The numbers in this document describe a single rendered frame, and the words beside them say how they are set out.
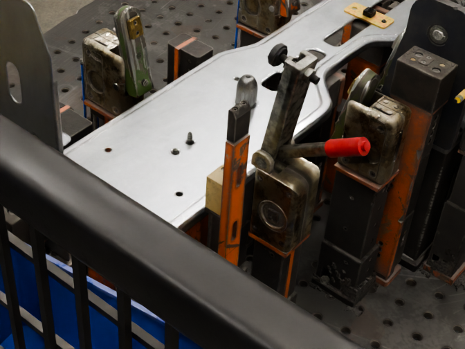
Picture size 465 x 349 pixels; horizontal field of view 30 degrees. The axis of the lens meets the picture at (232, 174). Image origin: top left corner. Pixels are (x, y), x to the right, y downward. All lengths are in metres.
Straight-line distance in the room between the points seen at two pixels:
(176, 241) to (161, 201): 0.81
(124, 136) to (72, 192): 0.89
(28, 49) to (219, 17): 1.21
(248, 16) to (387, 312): 0.57
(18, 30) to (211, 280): 0.61
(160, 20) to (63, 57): 0.26
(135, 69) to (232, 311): 1.03
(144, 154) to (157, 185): 0.06
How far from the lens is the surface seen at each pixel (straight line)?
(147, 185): 1.14
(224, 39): 1.98
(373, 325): 1.41
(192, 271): 0.30
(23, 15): 0.87
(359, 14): 1.53
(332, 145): 1.03
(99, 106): 1.39
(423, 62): 1.22
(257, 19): 1.57
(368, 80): 1.19
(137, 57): 1.31
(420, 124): 1.25
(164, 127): 1.24
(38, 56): 0.88
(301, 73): 1.00
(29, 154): 0.35
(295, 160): 1.12
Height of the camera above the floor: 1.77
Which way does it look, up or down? 41 degrees down
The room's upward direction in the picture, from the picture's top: 5 degrees clockwise
